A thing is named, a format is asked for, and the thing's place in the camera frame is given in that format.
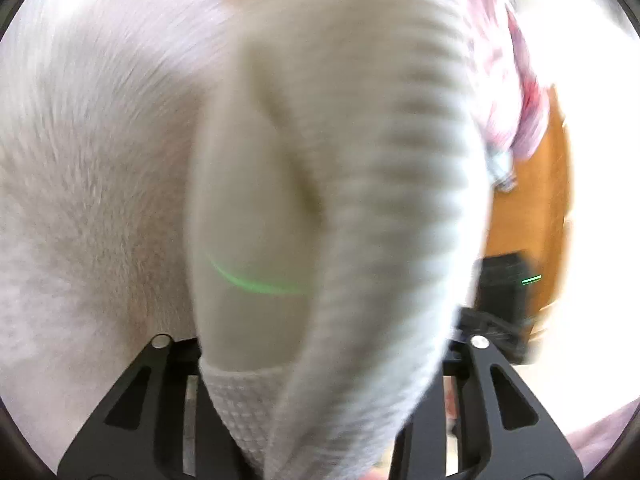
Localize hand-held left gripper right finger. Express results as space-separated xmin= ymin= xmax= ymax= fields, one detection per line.
xmin=390 ymin=335 xmax=586 ymax=480

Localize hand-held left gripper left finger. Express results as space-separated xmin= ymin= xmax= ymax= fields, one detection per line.
xmin=57 ymin=332 xmax=256 ymax=480

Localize white button-up jacket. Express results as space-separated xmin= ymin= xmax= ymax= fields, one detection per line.
xmin=182 ymin=0 xmax=496 ymax=480

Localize wooden headboard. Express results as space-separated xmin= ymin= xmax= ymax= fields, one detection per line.
xmin=480 ymin=85 xmax=573 ymax=341

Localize person's pink pants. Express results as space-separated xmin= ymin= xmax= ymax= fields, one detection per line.
xmin=570 ymin=400 xmax=640 ymax=466

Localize purple floral quilt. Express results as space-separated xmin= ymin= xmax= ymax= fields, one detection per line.
xmin=440 ymin=0 xmax=551 ymax=161

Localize bed with floral sheet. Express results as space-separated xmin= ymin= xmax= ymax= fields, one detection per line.
xmin=0 ymin=0 xmax=241 ymax=431

